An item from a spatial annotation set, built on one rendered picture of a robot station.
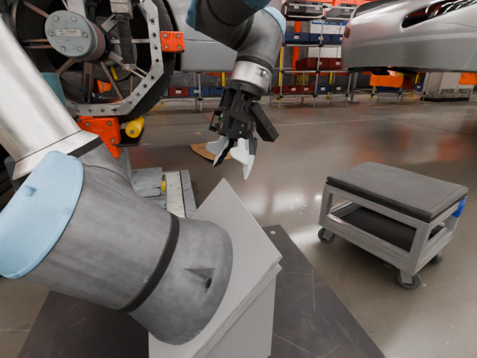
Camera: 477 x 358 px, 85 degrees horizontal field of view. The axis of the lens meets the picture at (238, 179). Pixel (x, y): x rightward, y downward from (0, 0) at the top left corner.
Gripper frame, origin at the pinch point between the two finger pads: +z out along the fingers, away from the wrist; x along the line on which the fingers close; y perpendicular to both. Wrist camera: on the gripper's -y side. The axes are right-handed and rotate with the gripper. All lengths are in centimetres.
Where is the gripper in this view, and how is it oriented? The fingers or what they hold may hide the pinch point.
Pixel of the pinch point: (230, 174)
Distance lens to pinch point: 63.1
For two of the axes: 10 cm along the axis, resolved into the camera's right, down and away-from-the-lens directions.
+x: 5.2, 2.3, -8.2
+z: -2.9, 9.5, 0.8
